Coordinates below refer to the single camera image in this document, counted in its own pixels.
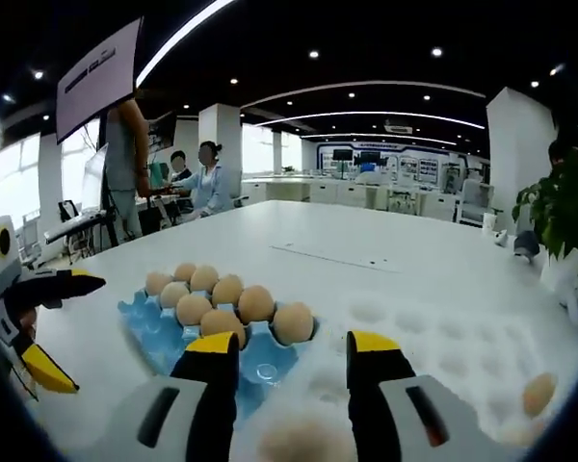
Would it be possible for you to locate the grey rounded object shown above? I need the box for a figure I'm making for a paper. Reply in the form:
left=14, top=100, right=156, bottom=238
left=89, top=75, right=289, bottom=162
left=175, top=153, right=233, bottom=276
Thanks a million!
left=512, top=229, right=541, bottom=265

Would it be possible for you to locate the cluster of brown eggs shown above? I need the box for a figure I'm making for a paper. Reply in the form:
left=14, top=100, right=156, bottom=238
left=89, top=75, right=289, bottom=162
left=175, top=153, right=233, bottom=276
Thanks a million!
left=144, top=262, right=316, bottom=350
left=257, top=372, right=559, bottom=462

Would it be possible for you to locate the blue egg tray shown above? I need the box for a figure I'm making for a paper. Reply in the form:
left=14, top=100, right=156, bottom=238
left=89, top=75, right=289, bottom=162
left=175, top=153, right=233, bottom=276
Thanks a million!
left=117, top=287, right=322, bottom=420

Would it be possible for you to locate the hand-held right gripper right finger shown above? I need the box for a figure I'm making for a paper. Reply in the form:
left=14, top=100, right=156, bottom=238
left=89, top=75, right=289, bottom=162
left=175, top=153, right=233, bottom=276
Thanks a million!
left=345, top=328, right=516, bottom=462

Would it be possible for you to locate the white table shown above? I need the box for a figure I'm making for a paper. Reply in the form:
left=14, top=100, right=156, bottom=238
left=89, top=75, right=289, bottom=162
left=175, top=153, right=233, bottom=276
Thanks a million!
left=26, top=199, right=578, bottom=462

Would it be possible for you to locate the large hanging display screen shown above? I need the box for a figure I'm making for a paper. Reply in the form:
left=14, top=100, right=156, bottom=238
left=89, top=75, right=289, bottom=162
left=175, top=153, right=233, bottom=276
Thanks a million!
left=55, top=16, right=145, bottom=144

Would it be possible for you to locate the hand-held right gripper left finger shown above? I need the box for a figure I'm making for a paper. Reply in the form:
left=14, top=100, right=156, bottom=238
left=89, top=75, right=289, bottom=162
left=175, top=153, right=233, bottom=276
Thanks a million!
left=84, top=329, right=241, bottom=462

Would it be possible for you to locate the black folding table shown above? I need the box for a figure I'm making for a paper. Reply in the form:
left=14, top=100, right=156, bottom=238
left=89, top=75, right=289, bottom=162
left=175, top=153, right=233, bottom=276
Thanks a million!
left=42, top=211, right=110, bottom=251

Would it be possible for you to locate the white cabinet row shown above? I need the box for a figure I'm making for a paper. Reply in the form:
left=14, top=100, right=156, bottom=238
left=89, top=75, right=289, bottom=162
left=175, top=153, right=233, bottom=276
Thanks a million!
left=240, top=176, right=459, bottom=222

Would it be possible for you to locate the blue framed display wall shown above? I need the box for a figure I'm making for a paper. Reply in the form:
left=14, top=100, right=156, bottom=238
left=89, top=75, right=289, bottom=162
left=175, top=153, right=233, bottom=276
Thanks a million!
left=316, top=140, right=487, bottom=187

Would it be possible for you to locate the black monitor on stand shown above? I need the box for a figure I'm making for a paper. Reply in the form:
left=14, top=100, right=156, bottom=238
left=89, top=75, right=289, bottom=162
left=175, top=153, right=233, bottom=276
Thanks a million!
left=146, top=111, right=178, bottom=150

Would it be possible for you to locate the green potted plant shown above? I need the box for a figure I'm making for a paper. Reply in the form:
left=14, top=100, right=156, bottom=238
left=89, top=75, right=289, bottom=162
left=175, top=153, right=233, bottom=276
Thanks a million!
left=512, top=146, right=578, bottom=328

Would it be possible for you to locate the white foam egg holder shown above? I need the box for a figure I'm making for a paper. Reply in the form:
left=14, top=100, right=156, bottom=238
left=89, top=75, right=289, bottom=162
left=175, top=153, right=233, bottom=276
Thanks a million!
left=230, top=291, right=578, bottom=462

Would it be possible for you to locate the white power strip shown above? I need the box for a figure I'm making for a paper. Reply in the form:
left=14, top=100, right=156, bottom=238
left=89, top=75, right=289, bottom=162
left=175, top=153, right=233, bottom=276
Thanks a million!
left=268, top=243, right=404, bottom=274

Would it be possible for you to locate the grey mesh office chair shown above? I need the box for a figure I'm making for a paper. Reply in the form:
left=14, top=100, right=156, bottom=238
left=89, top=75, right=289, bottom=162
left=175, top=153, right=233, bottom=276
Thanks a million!
left=455, top=178, right=492, bottom=225

